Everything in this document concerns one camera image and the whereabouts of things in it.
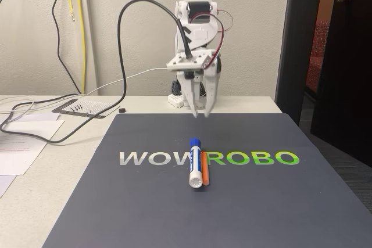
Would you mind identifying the blue and white marker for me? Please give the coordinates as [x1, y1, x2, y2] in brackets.
[185, 137, 204, 190]

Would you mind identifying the orange chalk stick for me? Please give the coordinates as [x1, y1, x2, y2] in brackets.
[202, 150, 210, 186]

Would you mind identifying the striped black white card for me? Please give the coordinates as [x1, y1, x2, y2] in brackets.
[51, 99, 120, 120]

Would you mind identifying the red speckled seat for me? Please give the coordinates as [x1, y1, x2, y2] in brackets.
[305, 20, 331, 94]

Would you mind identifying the dark grey WOWROBO mat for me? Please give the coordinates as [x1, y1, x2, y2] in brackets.
[42, 113, 372, 248]

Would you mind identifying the dark brown door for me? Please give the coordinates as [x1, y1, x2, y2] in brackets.
[310, 0, 372, 170]

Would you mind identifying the blank white paper sheet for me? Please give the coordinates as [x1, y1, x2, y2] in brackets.
[0, 119, 66, 142]
[0, 113, 60, 123]

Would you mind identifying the printed white paper sheet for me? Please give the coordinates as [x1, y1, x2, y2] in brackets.
[0, 131, 56, 177]

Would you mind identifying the pale grey paper sheet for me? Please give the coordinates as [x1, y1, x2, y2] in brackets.
[0, 174, 17, 199]

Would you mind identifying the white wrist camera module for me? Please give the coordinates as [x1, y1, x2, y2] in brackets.
[166, 51, 212, 73]

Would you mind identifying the thin white cable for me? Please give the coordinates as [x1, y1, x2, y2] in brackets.
[0, 67, 169, 124]

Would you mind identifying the dark grey door frame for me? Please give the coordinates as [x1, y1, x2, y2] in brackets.
[274, 0, 325, 127]

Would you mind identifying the long black camera cable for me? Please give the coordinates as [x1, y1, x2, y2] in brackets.
[0, 0, 193, 144]

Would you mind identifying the long yellow wire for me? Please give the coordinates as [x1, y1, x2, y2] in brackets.
[74, 0, 87, 94]

